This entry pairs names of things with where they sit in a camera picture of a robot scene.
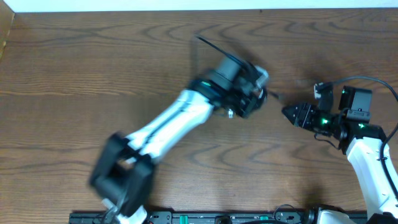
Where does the black usb cable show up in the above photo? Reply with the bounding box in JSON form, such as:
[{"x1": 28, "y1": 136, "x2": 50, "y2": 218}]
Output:
[{"x1": 267, "y1": 90, "x2": 285, "y2": 102}]

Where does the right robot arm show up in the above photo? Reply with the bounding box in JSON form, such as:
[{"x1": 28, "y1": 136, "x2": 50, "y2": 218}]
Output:
[{"x1": 282, "y1": 85, "x2": 397, "y2": 223}]

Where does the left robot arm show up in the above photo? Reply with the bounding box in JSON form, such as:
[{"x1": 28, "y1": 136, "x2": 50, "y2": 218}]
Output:
[{"x1": 89, "y1": 57, "x2": 269, "y2": 223}]

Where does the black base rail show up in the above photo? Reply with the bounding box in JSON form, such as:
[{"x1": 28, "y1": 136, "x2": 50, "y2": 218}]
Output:
[{"x1": 68, "y1": 211, "x2": 368, "y2": 224}]

